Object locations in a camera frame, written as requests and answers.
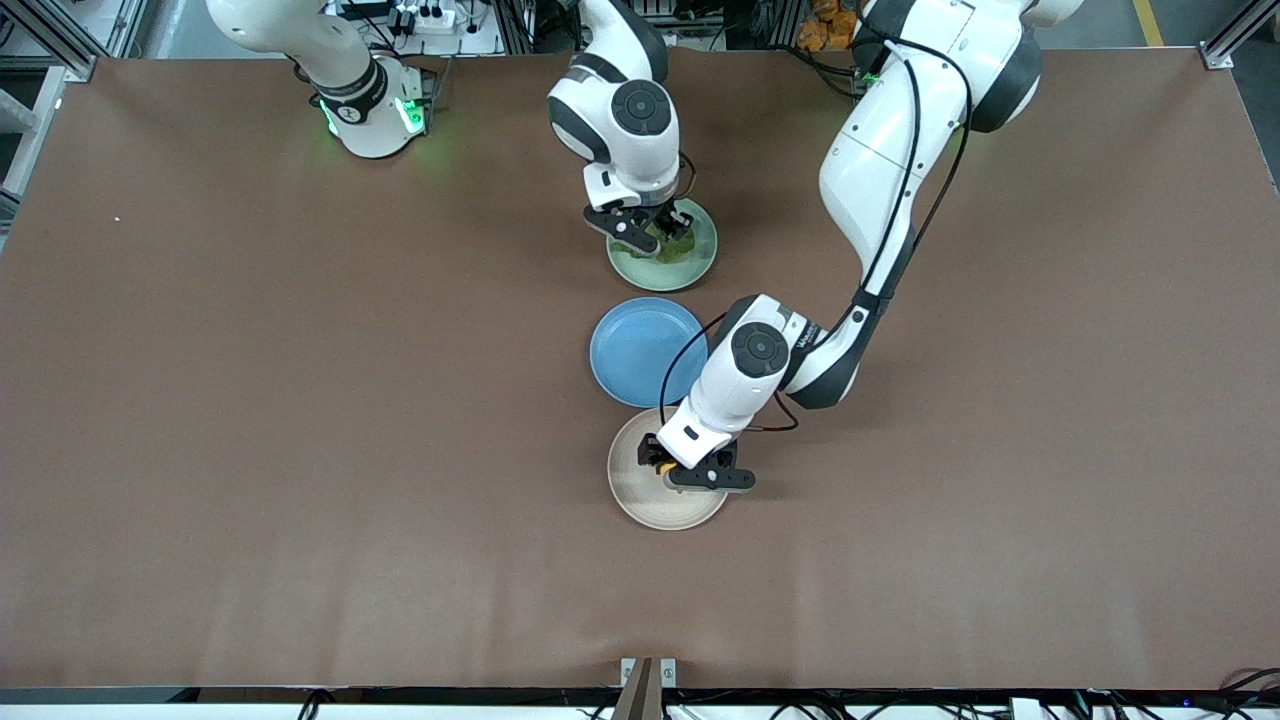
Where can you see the green lettuce leaf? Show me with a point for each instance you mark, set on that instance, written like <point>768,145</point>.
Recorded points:
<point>678,250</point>

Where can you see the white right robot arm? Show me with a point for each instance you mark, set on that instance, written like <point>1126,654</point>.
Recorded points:
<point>620,120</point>

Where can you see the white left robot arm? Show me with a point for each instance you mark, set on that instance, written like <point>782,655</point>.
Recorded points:
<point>880,170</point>

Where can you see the beige plate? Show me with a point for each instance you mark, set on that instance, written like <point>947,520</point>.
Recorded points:
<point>640,495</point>

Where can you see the light green plate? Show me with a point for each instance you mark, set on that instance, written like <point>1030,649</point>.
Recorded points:
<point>690,272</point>

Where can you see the blue plate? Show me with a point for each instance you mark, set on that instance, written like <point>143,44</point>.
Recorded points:
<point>640,350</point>

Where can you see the orange snack bag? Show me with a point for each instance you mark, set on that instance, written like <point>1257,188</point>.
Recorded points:
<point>825,25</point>

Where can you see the white power strip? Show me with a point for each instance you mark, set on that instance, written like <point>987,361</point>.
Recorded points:
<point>425,18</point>

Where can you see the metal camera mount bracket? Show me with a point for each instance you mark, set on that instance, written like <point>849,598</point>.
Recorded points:
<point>647,685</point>

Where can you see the aluminium frame profile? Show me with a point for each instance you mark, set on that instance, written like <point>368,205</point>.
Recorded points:
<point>1235,40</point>
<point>55,35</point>

